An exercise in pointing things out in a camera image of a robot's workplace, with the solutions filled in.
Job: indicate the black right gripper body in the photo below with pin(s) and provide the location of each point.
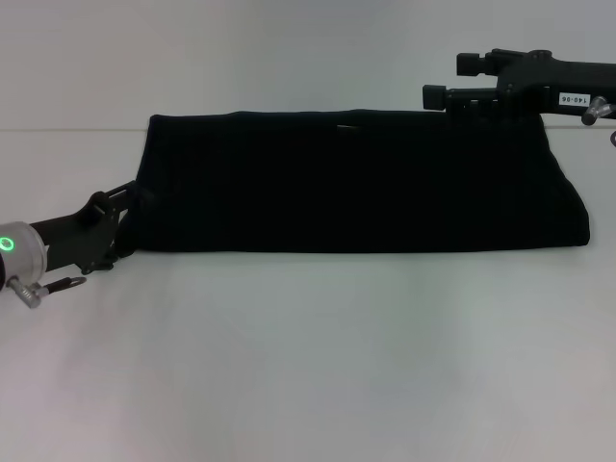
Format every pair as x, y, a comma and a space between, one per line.
568, 82

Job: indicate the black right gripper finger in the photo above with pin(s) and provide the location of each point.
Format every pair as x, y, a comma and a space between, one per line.
433, 98
471, 64

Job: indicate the black t-shirt with white print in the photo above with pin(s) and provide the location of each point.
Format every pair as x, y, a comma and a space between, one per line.
366, 183

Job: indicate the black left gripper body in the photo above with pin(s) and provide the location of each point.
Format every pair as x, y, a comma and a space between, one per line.
77, 236

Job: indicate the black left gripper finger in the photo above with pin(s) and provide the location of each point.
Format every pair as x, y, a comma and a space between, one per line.
122, 188
124, 243

